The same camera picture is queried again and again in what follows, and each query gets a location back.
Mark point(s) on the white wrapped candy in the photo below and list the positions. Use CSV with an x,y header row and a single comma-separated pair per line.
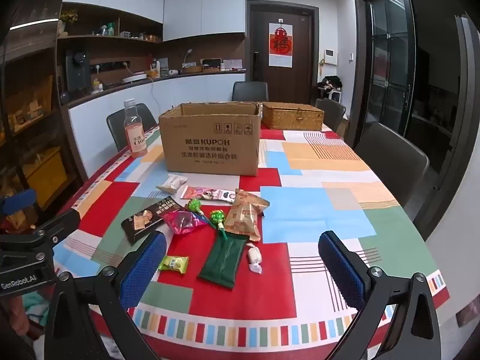
x,y
254,257

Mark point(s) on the woven lidded basket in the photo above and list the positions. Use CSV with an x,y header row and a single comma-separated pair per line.
x,y
292,117

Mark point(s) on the pink drink bottle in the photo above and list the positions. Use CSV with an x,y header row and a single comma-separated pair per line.
x,y
135,135

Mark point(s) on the woven tray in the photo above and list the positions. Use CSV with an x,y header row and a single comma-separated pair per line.
x,y
192,69

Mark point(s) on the small green candy packet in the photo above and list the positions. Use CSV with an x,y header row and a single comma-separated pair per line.
x,y
173,263

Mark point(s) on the dark brown biscuit packet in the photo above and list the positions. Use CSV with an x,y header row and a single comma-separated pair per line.
x,y
148,219

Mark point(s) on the black water dispenser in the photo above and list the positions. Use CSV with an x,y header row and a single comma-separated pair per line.
x,y
78,69

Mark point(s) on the yellow storage bin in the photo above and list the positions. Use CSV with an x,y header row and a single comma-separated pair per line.
x,y
47,176

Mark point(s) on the long pink snack packet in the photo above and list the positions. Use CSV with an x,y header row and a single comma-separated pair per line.
x,y
208,194

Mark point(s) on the pink candy packet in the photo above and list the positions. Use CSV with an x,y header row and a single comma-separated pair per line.
x,y
183,222

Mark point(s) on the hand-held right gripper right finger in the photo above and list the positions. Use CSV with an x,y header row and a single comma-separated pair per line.
x,y
341,270

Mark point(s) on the colourful checked tablecloth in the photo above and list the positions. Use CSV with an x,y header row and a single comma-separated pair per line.
x,y
318,213

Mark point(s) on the black door lock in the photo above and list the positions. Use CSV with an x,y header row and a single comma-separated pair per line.
x,y
256,60

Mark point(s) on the green lollipop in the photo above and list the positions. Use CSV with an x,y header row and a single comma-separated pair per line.
x,y
195,206
217,218

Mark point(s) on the black glass door cabinet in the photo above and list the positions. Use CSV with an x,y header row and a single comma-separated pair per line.
x,y
390,63

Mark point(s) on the dark grey dining chair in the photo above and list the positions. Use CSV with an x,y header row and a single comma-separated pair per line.
x,y
120,127
249,92
332,112
393,161

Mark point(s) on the small white snack packet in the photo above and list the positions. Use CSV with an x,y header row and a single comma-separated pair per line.
x,y
170,183

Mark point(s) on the dark green snack packet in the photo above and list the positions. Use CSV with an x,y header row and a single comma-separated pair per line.
x,y
223,258

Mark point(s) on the white upper cabinet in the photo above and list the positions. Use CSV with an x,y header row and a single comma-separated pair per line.
x,y
204,7

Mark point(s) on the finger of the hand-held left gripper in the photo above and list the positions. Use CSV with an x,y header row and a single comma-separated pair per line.
x,y
56,227
18,200

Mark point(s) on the dark brown door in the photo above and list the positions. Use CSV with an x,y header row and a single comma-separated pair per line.
x,y
300,45

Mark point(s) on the white cart with bags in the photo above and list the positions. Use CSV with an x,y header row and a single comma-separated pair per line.
x,y
330,86

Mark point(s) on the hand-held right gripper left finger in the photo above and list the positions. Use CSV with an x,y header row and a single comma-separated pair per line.
x,y
144,266

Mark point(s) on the brown paper-look snack packet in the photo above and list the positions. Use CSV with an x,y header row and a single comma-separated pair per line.
x,y
251,201
243,225

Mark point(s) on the brown cardboard box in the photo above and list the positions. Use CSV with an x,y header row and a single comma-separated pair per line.
x,y
210,150

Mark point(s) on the white flat appliance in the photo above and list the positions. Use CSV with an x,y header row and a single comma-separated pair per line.
x,y
135,78

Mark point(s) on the white intercom panel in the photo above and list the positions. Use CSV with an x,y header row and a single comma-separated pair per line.
x,y
330,56

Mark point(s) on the red and white wall calendar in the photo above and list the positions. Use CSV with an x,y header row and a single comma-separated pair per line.
x,y
281,45

